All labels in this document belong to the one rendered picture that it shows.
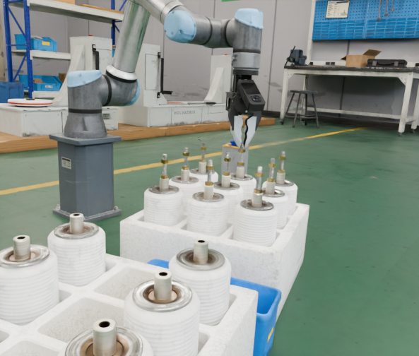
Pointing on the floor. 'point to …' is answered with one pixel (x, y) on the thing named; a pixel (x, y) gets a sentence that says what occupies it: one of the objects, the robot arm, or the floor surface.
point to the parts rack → (46, 51)
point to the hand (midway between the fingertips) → (242, 143)
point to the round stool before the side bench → (305, 107)
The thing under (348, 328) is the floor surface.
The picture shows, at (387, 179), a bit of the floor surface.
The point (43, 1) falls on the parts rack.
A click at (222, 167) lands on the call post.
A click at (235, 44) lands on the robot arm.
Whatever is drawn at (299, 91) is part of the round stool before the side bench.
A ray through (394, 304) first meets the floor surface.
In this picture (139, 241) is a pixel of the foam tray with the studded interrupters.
